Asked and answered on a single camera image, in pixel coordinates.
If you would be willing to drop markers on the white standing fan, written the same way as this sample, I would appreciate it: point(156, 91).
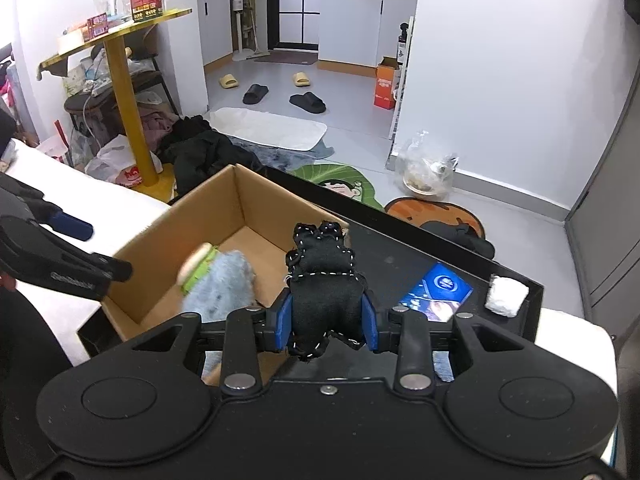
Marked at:
point(242, 52)

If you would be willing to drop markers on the yellow round table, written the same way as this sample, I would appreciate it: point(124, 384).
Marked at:
point(154, 184)

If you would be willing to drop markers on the white floor mat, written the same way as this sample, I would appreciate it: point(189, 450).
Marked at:
point(276, 131)

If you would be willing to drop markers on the blue fluffy plush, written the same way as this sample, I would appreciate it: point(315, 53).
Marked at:
point(226, 286)

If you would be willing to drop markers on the clear plastic bag with bowl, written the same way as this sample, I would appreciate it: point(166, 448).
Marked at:
point(425, 167)

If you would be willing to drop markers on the blue tissue packet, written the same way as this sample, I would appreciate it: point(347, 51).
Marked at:
point(438, 295)

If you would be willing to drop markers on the grey blue fluffy rug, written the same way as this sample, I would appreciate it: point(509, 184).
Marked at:
point(282, 158)

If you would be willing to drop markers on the green leaf cartoon rug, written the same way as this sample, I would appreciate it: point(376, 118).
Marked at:
point(342, 179)

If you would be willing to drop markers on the red box on table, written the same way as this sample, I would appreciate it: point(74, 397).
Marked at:
point(145, 10)

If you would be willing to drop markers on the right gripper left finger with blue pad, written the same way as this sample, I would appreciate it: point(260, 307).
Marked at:
point(254, 348)

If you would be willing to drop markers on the yellow slipper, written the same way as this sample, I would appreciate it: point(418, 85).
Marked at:
point(301, 80)
point(228, 81)

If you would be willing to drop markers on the black shoes on rug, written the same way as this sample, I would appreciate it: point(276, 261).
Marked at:
point(463, 235)

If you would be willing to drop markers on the right black slipper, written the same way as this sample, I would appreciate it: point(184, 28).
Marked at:
point(308, 102)

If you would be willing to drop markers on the left black slipper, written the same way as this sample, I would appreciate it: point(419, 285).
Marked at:
point(255, 94)

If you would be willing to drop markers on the brown cardboard box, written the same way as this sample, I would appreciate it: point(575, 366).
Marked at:
point(239, 240)

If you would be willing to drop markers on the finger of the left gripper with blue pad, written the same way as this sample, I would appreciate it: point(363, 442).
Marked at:
point(22, 201)
point(36, 256)

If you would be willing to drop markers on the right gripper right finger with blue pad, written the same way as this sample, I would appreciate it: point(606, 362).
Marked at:
point(405, 333)

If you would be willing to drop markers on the orange cardboard box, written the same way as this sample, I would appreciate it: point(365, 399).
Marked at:
point(386, 77)

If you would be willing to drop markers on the burger plush toy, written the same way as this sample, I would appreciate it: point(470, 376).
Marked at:
point(196, 266)

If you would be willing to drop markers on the white kitchen cabinet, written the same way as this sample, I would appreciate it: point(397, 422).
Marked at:
point(361, 32)

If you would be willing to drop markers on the left yellow slipper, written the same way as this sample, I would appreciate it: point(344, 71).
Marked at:
point(228, 81)

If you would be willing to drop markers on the black clothes pile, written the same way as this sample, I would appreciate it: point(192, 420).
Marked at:
point(197, 152)

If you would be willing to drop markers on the black tray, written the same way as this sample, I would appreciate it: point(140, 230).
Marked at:
point(392, 256)

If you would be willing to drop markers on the white red plastic bag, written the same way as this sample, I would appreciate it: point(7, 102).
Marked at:
point(115, 163)

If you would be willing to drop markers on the black slipper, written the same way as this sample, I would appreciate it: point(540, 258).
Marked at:
point(308, 102)
point(255, 94)

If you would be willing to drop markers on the right yellow slipper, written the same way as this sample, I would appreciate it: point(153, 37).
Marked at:
point(301, 80)

